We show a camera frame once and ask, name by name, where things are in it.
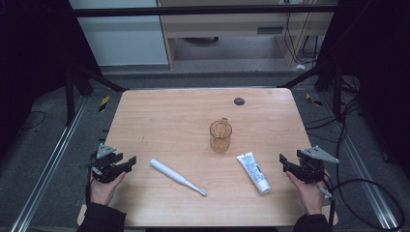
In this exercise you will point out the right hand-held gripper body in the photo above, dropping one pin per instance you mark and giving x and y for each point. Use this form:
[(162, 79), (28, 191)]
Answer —
[(312, 170)]

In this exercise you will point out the black horizontal frame bar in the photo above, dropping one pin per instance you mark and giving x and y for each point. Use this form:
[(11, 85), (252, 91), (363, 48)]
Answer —
[(193, 10)]

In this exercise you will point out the white electric toothbrush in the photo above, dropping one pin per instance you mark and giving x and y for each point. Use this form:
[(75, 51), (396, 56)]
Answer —
[(167, 170)]

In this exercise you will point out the yellow black hazard tape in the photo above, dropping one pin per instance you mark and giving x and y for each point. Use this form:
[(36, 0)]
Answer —
[(103, 103), (312, 100)]

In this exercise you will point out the dark round table grommet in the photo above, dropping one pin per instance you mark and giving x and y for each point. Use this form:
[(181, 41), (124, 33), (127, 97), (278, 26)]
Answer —
[(239, 101)]

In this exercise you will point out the amber glass cup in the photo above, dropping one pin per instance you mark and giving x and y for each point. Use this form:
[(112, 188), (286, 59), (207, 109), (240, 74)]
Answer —
[(220, 141)]

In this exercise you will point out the white toothpaste tube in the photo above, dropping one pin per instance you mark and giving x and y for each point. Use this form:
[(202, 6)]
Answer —
[(254, 172)]

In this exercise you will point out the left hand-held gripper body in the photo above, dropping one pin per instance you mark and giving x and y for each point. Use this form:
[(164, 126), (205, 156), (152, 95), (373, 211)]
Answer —
[(104, 167)]

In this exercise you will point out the aluminium floor rail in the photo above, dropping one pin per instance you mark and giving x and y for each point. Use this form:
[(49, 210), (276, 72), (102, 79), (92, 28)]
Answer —
[(48, 164), (361, 167)]

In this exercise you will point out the black metal stand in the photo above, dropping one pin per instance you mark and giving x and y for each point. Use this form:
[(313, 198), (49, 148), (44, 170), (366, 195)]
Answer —
[(336, 93), (69, 96)]

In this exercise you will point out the person's right hand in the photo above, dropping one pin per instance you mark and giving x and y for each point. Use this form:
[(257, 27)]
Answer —
[(309, 196)]

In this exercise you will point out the white cabinet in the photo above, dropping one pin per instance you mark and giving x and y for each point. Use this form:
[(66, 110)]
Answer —
[(122, 42)]

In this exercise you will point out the small white floor object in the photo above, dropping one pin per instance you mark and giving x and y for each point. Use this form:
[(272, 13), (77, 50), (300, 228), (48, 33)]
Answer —
[(300, 67)]

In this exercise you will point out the person's left hand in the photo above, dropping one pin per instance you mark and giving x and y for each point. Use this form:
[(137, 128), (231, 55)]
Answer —
[(103, 193)]

